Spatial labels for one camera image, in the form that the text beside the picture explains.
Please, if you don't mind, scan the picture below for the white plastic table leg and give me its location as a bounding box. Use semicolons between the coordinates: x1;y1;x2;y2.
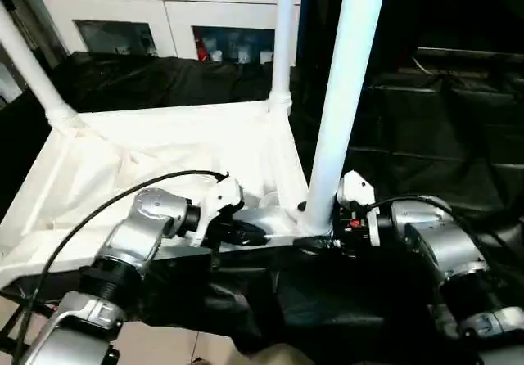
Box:
0;0;79;130
268;0;298;114
295;0;391;250

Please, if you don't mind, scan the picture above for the black work mat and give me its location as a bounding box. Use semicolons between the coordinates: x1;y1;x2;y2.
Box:
0;47;524;364

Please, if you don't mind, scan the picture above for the dark low shelf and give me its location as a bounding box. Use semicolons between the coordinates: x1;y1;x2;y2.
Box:
414;47;524;76

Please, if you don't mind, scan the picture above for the white cabinet with glass doors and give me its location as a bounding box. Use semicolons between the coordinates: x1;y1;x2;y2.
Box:
37;0;304;65

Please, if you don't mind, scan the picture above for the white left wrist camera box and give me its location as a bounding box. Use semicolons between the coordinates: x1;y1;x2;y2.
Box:
190;177;246;248

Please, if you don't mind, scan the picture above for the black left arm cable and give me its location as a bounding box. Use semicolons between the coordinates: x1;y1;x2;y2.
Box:
0;169;232;365

